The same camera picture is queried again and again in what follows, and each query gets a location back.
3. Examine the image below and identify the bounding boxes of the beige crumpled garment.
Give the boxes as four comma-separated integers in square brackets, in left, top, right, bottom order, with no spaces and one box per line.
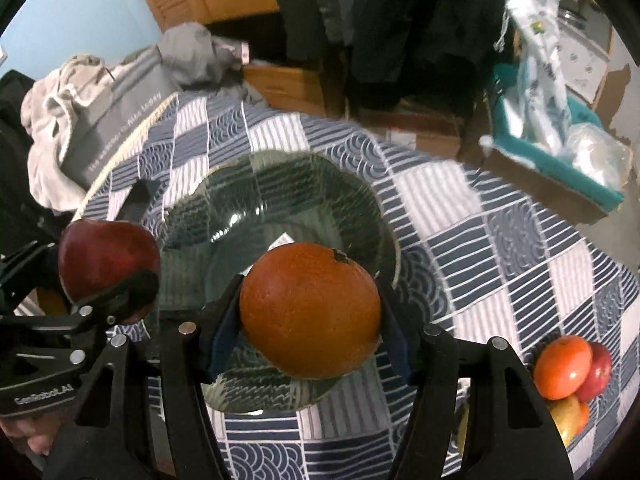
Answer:
[20,54,118,212]

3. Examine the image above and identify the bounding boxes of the teal storage box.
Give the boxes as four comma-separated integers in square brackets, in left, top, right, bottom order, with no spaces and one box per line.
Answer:
[487,64,627,212]

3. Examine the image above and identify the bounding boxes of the white patterned container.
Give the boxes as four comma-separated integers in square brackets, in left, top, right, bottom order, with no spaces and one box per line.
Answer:
[556,24,612,107]

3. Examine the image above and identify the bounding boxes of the wooden shelf rack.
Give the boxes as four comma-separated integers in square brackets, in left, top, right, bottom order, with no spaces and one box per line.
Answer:
[519,0,617,113]

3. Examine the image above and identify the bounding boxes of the orange-red tomato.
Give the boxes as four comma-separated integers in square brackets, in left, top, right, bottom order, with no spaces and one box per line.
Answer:
[533,335,594,401]

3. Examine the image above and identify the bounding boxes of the clear glass bowl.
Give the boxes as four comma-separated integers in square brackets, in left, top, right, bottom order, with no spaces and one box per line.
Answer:
[159,151,402,415]

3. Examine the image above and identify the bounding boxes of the white printed plastic bag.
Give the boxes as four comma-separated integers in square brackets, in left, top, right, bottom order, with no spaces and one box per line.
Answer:
[486,0,575,157]

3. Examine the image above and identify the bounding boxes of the yellow green apple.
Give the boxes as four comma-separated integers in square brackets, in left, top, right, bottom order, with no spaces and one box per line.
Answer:
[546,394,591,449]

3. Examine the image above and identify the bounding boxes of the wooden drawer unit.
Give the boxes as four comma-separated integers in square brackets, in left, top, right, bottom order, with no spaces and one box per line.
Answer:
[242,62,347,117]

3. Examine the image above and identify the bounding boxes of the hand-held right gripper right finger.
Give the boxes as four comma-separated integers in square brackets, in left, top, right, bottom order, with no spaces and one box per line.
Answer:
[372,277,573,480]

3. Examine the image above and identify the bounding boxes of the clear plastic bag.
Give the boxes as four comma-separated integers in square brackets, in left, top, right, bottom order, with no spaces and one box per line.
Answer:
[564,122,635,192]

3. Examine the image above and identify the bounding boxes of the dark hanging clothes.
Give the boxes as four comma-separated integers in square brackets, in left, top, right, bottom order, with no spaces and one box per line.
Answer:
[274,0,517,116]

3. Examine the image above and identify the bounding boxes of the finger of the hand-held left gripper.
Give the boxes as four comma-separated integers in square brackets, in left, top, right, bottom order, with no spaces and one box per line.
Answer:
[65,269,161,328]
[117,180,161,233]

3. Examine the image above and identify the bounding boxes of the large orange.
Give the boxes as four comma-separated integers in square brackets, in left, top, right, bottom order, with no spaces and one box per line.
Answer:
[239,242,383,380]

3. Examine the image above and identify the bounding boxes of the brown cardboard box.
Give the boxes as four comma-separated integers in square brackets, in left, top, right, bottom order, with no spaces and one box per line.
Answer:
[479,142,612,227]

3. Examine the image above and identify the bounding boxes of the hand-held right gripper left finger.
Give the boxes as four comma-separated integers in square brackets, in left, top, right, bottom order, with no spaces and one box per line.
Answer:
[42,274,251,480]

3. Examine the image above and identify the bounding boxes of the flat cardboard box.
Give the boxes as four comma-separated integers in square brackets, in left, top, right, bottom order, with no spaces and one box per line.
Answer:
[349,97,467,162]

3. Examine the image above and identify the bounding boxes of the dark red apple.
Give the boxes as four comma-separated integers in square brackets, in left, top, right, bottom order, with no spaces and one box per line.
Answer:
[58,218,162,327]

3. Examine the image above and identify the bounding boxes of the person's left hand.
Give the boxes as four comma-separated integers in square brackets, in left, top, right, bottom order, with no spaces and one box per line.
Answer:
[0,409,68,457]

